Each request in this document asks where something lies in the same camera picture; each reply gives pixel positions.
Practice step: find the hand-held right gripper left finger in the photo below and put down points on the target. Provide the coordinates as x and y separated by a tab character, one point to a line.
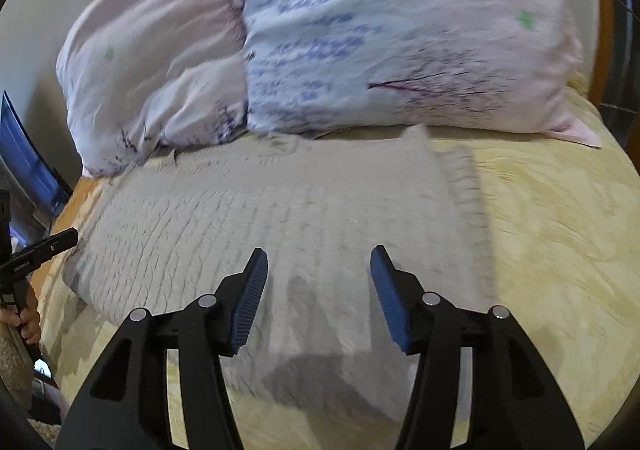
247	300

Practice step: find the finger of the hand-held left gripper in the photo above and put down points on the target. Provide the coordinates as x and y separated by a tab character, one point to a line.
55	241

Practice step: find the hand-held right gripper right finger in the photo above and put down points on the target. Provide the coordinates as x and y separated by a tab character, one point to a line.
387	300

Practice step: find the person's left hand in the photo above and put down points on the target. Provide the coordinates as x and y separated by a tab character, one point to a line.
31	315

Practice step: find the window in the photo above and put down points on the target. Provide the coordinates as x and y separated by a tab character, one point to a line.
25	155

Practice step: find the yellow patterned bed sheet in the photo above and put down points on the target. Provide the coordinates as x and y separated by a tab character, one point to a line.
550	255

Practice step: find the pink floral pillow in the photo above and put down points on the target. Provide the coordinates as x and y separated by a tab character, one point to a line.
145	55

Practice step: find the white blue floral pillow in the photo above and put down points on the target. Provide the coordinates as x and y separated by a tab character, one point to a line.
400	30

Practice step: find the wooden headboard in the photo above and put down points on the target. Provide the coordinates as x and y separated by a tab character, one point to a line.
605	30

